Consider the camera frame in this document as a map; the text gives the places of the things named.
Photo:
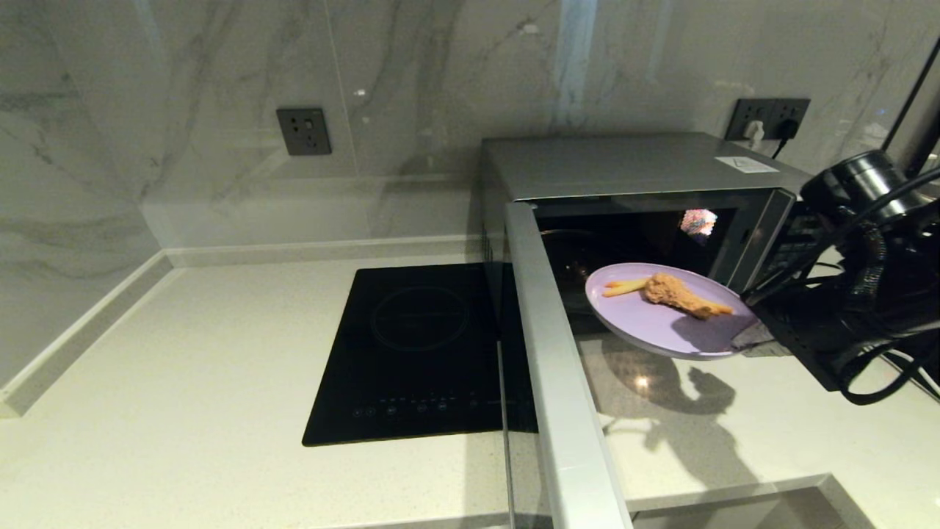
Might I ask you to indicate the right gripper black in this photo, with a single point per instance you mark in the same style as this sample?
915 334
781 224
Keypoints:
815 338

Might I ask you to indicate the purple plate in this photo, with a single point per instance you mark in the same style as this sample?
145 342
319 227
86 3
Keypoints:
661 330

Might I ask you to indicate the black glass microwave door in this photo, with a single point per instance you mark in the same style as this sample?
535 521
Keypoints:
565 397

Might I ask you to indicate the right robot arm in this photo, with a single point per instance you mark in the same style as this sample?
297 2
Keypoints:
888 250

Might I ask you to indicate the white paper sheet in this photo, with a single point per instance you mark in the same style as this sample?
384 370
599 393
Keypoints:
747 164

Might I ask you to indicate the silver microwave oven body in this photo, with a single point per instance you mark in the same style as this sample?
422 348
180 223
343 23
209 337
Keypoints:
609 162

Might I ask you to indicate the french fry under chicken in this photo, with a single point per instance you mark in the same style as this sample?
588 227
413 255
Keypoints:
723 309

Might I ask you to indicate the fried chicken piece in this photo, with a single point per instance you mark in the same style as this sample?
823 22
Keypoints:
675 294

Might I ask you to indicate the long french fry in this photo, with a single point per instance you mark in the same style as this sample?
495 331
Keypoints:
624 288

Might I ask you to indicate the white plug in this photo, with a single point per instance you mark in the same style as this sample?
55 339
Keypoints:
754 132

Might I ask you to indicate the black plug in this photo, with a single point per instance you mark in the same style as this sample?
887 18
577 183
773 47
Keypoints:
786 130

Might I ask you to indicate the black induction cooktop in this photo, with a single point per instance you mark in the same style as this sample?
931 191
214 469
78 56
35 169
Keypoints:
415 353

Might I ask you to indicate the grey double wall socket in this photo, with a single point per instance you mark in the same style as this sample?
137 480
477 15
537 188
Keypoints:
749 110

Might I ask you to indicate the dark door frame post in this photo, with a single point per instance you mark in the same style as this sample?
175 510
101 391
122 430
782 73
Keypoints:
918 110

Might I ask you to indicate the grey single wall socket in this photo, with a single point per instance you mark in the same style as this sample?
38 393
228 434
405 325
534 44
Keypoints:
303 131

